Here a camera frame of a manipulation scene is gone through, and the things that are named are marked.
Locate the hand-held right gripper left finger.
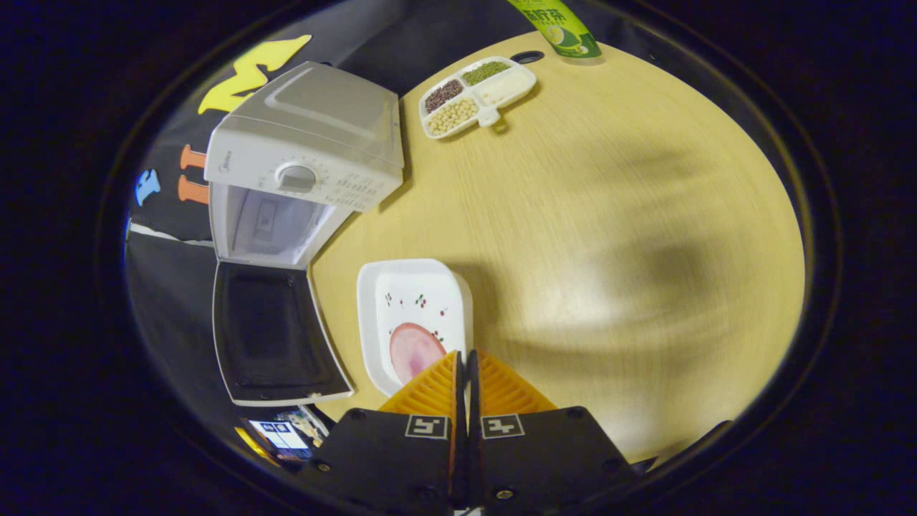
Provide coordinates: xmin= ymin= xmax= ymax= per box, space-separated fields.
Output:
xmin=297 ymin=350 xmax=466 ymax=516

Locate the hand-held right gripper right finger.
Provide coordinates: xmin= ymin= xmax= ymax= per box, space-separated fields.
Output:
xmin=466 ymin=349 xmax=638 ymax=516

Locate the pink ham slice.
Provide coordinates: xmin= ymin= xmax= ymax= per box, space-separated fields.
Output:
xmin=389 ymin=322 xmax=448 ymax=386

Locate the white rectangular plate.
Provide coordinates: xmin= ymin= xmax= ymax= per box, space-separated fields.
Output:
xmin=357 ymin=259 xmax=474 ymax=398

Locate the white microwave oven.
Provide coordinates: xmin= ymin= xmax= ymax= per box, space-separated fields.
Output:
xmin=204 ymin=61 xmax=405 ymax=408

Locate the white divided tray with beans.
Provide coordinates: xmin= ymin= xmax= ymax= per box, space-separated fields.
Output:
xmin=418 ymin=56 xmax=538 ymax=140

